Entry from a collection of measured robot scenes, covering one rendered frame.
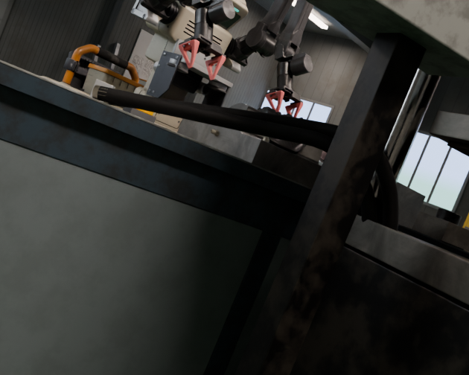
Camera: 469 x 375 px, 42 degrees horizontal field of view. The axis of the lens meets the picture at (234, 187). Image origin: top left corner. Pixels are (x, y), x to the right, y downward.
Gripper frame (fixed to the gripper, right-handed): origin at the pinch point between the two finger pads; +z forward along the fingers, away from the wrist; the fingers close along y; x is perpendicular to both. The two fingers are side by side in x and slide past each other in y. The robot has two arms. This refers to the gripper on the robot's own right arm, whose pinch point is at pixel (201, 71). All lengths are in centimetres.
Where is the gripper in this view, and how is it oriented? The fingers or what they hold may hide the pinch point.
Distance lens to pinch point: 184.0
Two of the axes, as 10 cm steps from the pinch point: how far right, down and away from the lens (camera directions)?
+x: -7.8, 1.4, 6.1
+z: -0.3, 9.6, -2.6
